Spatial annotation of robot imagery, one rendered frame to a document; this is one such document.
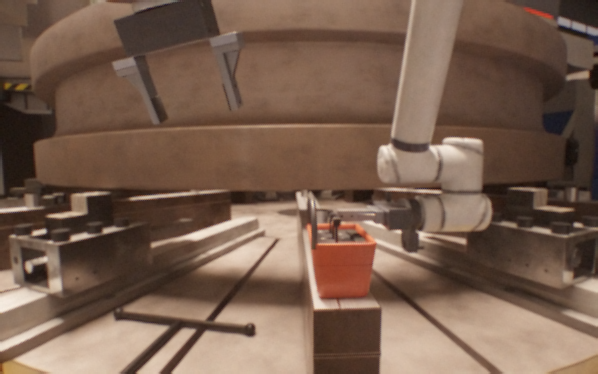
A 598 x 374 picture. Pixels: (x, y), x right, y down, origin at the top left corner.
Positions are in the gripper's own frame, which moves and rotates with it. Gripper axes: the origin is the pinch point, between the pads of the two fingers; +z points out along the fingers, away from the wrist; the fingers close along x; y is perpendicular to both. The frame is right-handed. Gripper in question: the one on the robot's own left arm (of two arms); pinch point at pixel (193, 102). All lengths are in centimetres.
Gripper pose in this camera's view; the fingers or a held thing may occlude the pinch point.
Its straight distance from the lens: 51.2
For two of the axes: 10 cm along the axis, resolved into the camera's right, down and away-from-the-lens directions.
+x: -9.7, 1.1, 2.0
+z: 1.9, 8.7, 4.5
